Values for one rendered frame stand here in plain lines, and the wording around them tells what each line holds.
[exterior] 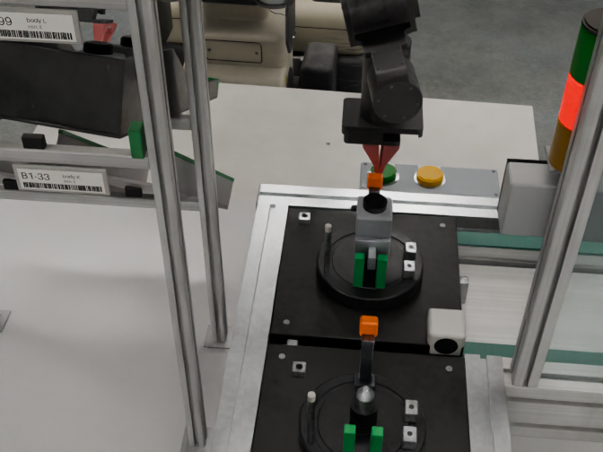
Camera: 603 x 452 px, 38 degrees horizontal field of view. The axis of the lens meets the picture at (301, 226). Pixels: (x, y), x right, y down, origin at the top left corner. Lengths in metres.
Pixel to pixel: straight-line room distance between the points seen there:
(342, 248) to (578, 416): 0.36
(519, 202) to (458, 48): 2.67
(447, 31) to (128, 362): 2.68
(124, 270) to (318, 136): 0.45
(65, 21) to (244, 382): 0.51
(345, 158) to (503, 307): 0.45
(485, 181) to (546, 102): 1.99
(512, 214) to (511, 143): 0.69
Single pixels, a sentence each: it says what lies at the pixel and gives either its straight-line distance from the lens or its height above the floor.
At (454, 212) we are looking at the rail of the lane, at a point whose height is 0.96.
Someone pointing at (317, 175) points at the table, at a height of 0.86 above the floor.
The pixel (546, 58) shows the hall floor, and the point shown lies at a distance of 3.58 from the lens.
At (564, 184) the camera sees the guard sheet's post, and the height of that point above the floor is 1.26.
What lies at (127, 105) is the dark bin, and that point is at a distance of 0.84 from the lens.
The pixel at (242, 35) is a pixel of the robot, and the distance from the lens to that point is 1.83.
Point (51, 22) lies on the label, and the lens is 0.74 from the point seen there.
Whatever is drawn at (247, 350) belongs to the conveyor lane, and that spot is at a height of 0.95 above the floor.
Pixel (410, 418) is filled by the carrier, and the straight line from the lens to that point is 0.98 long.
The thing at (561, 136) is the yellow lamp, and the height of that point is 1.30.
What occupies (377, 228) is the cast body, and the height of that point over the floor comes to 1.07.
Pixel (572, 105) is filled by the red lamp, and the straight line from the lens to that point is 0.85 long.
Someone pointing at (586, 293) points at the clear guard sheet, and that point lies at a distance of 0.99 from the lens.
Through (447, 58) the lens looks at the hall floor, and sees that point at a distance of 3.49.
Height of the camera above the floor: 1.79
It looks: 42 degrees down
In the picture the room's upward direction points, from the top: straight up
